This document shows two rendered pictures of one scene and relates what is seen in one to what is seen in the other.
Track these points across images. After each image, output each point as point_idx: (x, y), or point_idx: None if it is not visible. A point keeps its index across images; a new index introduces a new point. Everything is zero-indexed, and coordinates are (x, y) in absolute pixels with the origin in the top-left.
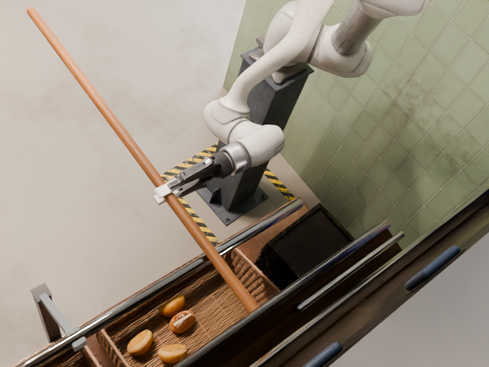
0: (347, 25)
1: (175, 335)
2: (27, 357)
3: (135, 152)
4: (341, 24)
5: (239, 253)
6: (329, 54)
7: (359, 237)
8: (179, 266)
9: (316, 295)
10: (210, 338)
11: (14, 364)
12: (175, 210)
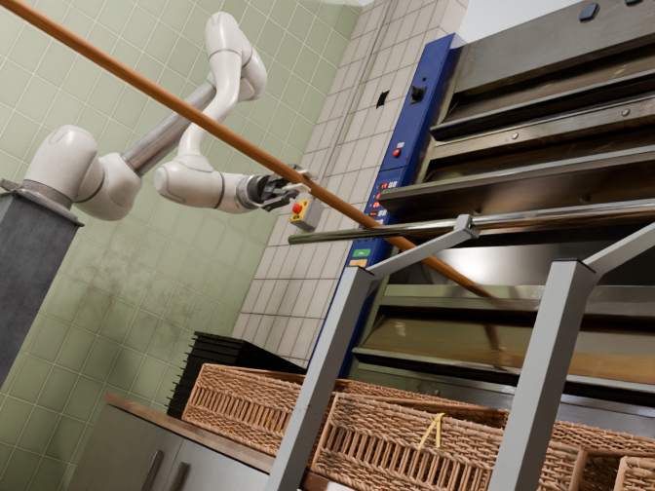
0: (179, 125)
1: None
2: (337, 483)
3: (256, 146)
4: (159, 131)
5: (229, 367)
6: (129, 174)
7: (402, 187)
8: (190, 425)
9: None
10: None
11: (352, 489)
12: (326, 190)
